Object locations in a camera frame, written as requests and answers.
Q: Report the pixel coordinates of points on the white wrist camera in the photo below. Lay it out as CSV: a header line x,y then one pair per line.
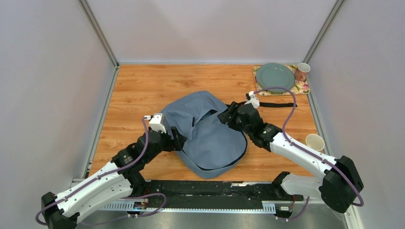
x,y
156,122
252,99

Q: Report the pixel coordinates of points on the pink mug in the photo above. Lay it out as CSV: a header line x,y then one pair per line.
x,y
301,72

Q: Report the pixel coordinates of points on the yellow mug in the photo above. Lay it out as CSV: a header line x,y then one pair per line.
x,y
315,142

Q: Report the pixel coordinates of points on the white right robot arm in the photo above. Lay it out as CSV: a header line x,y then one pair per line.
x,y
335,181

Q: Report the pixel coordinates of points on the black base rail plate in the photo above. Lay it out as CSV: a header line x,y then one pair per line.
x,y
212,195

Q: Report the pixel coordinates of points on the blue-grey student backpack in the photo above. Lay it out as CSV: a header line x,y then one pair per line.
x,y
211,148

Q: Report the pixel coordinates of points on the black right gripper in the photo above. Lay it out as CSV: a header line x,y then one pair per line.
x,y
224,117

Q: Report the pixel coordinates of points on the floral placemat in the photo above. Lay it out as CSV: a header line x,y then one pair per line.
x,y
299,87

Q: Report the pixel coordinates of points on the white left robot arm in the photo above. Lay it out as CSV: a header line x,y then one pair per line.
x,y
119,178

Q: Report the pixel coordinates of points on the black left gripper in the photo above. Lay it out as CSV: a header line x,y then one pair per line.
x,y
176,144

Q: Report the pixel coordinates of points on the teal round plate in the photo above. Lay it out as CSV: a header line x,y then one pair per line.
x,y
275,76

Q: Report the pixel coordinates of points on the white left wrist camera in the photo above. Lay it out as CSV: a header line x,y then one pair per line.
x,y
156,122

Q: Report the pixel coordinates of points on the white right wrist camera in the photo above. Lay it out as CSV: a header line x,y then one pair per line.
x,y
252,99

